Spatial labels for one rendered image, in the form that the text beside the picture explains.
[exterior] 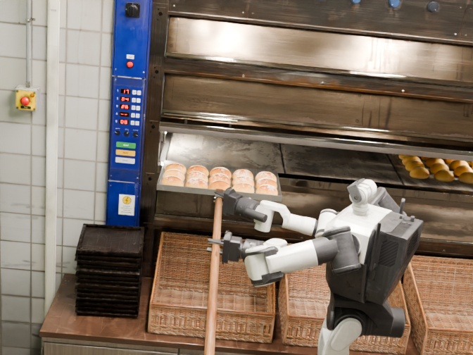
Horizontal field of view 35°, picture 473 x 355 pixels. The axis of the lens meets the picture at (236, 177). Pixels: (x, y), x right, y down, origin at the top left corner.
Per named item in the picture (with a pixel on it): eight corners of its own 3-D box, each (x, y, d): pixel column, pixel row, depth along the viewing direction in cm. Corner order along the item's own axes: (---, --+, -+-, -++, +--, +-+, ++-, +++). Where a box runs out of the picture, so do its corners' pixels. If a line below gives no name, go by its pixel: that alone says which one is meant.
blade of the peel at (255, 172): (281, 201, 332) (281, 196, 331) (156, 189, 330) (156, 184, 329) (277, 171, 366) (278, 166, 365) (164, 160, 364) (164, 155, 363)
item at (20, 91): (18, 105, 346) (18, 84, 343) (41, 107, 347) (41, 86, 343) (14, 110, 339) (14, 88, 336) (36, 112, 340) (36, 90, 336)
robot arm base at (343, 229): (336, 275, 262) (367, 268, 258) (324, 277, 250) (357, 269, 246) (325, 234, 265) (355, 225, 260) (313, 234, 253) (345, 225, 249)
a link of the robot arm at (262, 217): (257, 198, 319) (279, 206, 314) (251, 222, 321) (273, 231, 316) (243, 200, 310) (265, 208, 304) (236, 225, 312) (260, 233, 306)
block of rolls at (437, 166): (387, 140, 431) (389, 131, 429) (469, 148, 433) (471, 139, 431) (410, 179, 375) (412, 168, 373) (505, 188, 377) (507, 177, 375)
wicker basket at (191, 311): (156, 279, 377) (160, 229, 367) (269, 290, 379) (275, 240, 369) (145, 334, 332) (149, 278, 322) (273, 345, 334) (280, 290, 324)
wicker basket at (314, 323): (275, 290, 379) (281, 241, 369) (386, 300, 382) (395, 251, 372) (281, 346, 334) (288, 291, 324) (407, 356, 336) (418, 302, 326)
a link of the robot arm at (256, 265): (262, 276, 273) (242, 287, 255) (255, 248, 273) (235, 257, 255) (288, 270, 269) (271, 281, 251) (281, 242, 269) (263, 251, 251)
